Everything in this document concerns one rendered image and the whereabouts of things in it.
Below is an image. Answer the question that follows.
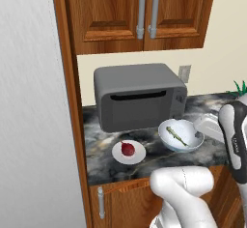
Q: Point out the green fish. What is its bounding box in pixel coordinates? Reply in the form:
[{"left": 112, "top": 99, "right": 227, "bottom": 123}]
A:
[{"left": 165, "top": 126, "right": 189, "bottom": 148}]

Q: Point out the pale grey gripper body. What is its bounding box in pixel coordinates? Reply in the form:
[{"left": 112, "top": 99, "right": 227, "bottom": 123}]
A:
[{"left": 193, "top": 112, "right": 226, "bottom": 143}]

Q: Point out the grey cupboard door handle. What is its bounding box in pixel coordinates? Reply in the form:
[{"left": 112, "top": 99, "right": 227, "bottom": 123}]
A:
[
  {"left": 148, "top": 0, "right": 162, "bottom": 40},
  {"left": 136, "top": 0, "right": 149, "bottom": 41}
]

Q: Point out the wooden cupboard side panel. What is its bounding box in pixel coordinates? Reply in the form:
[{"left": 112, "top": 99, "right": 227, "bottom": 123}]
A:
[{"left": 50, "top": 0, "right": 95, "bottom": 228}]

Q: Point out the green plant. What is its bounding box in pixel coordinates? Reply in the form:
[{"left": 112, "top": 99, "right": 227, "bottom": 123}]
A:
[{"left": 226, "top": 79, "right": 247, "bottom": 99}]

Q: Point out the grey microwave oven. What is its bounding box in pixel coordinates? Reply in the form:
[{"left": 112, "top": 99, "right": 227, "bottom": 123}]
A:
[{"left": 93, "top": 63, "right": 188, "bottom": 133}]

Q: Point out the small white plate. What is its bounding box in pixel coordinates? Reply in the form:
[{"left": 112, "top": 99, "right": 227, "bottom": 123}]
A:
[{"left": 111, "top": 139, "right": 147, "bottom": 165}]

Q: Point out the white bowl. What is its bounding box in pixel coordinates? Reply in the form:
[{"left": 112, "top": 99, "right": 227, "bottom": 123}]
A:
[{"left": 157, "top": 118, "right": 206, "bottom": 154}]

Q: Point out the grey wall socket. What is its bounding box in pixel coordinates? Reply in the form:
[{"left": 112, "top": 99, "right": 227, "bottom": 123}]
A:
[{"left": 178, "top": 65, "right": 192, "bottom": 84}]

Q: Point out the wooden wall cupboard door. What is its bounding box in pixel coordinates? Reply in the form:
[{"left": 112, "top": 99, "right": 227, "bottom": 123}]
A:
[
  {"left": 143, "top": 0, "right": 218, "bottom": 52},
  {"left": 63, "top": 0, "right": 145, "bottom": 55}
]

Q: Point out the grey fridge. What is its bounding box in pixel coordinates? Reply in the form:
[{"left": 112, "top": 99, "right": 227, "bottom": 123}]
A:
[{"left": 0, "top": 0, "right": 88, "bottom": 228}]

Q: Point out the grey base cupboard handle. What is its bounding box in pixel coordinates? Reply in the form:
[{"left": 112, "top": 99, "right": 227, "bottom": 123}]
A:
[{"left": 96, "top": 185, "right": 106, "bottom": 220}]

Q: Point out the grey microwave door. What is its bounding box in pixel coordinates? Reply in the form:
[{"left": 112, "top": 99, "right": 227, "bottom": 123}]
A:
[{"left": 100, "top": 89, "right": 177, "bottom": 133}]

